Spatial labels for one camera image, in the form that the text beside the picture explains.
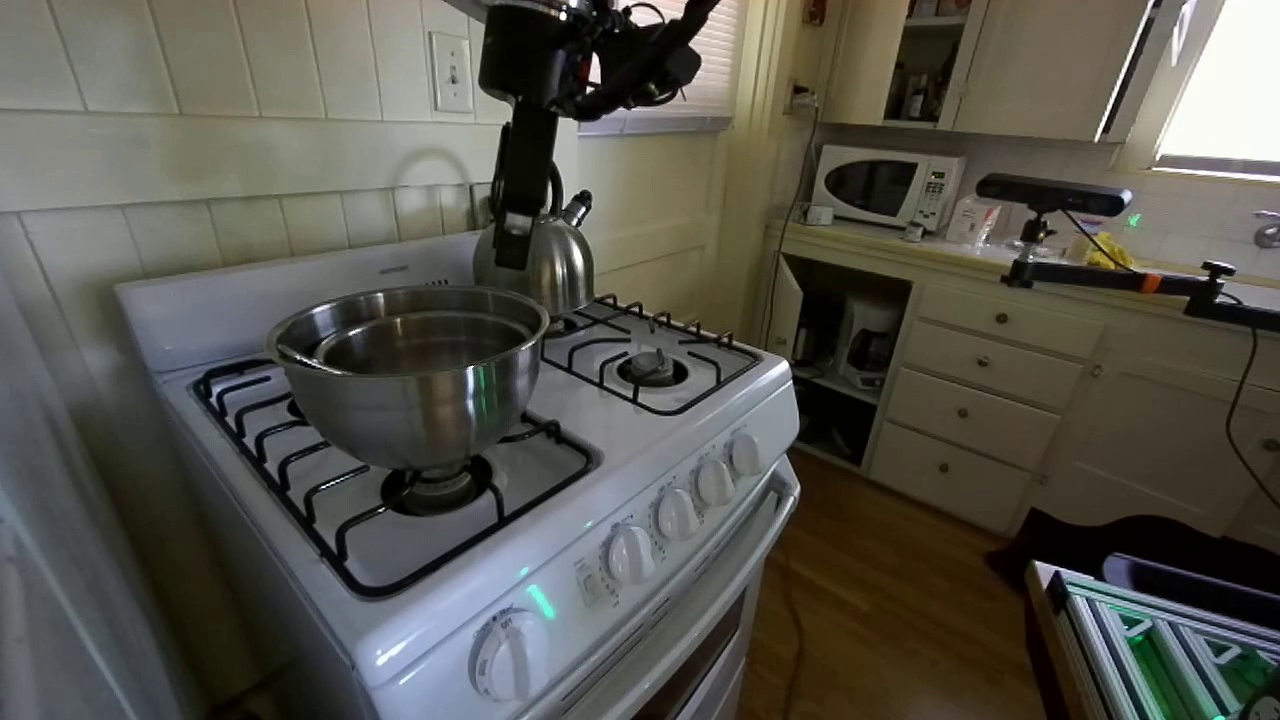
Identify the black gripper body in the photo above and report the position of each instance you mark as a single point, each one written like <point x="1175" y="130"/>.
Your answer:
<point x="524" y="60"/>

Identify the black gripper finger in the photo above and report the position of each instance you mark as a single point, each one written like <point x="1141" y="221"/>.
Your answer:
<point x="505" y="201"/>
<point x="537" y="163"/>

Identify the silver metal bowl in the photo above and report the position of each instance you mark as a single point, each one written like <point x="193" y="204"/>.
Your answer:
<point x="403" y="402"/>

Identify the black cast iron stove grate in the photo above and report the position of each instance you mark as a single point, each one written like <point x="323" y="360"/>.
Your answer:
<point x="250" y="402"/>
<point x="600" y="349"/>

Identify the white gas stove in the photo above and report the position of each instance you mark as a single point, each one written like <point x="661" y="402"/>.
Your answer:
<point x="606" y="443"/>

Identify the white stove knob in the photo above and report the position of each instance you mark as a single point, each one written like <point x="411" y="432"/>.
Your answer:
<point x="625" y="551"/>
<point x="505" y="654"/>
<point x="715" y="482"/>
<point x="672" y="509"/>
<point x="740" y="454"/>

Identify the white microwave oven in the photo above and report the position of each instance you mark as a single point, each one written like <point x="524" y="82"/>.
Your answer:
<point x="884" y="187"/>

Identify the white cabinet drawer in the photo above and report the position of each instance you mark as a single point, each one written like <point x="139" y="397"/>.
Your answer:
<point x="975" y="419"/>
<point x="1007" y="323"/>
<point x="993" y="360"/>
<point x="951" y="478"/>

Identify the small yellow item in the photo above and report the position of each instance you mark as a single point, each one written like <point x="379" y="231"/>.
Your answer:
<point x="1109" y="254"/>

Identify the black cloth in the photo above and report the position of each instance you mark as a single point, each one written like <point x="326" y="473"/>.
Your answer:
<point x="1065" y="540"/>

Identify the white base cabinet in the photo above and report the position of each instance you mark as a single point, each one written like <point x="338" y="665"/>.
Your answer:
<point x="1175" y="402"/>

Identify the bright window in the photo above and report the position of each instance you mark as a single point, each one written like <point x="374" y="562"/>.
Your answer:
<point x="1220" y="94"/>

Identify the chrome faucet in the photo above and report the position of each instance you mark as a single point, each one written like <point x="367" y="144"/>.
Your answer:
<point x="1267" y="231"/>

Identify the white light switch plate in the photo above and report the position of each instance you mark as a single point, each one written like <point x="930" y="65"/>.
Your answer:
<point x="449" y="69"/>

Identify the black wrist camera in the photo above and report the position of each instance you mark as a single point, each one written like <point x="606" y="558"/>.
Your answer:
<point x="643" y="75"/>

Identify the white upper wall cabinet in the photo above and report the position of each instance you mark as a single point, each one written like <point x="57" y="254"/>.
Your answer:
<point x="1043" y="65"/>

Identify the black stereo camera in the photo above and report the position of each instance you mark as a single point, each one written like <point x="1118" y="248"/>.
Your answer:
<point x="1052" y="194"/>

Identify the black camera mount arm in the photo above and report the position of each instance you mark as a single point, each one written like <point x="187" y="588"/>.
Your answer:
<point x="1133" y="283"/>

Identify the white frame stand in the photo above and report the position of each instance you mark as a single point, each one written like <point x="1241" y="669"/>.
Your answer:
<point x="1144" y="645"/>

